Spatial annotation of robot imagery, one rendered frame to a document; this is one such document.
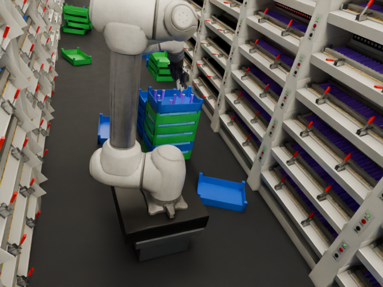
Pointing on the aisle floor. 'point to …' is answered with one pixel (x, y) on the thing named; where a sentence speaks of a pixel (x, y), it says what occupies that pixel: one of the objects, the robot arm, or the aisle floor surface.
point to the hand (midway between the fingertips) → (180, 85)
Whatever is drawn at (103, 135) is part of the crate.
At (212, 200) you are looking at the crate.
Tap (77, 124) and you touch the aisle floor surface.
